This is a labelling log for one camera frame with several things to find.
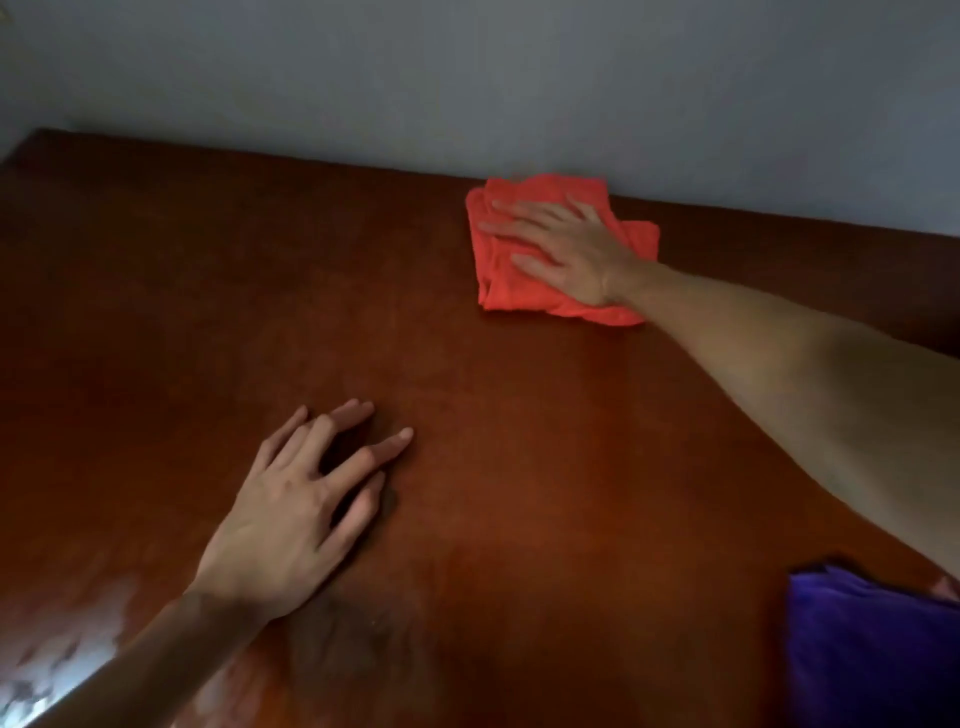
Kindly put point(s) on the person's left hand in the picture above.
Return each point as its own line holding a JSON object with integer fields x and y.
{"x": 285, "y": 532}

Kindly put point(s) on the person's right hand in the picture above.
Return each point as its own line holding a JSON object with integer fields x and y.
{"x": 589, "y": 262}

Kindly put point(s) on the red cloth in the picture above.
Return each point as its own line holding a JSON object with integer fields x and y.
{"x": 510, "y": 289}

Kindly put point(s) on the purple cloth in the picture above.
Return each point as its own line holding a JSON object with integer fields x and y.
{"x": 862, "y": 652}

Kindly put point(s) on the person's right forearm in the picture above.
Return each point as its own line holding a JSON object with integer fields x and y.
{"x": 810, "y": 390}

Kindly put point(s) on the brown wooden table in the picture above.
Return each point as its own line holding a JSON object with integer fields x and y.
{"x": 487, "y": 450}

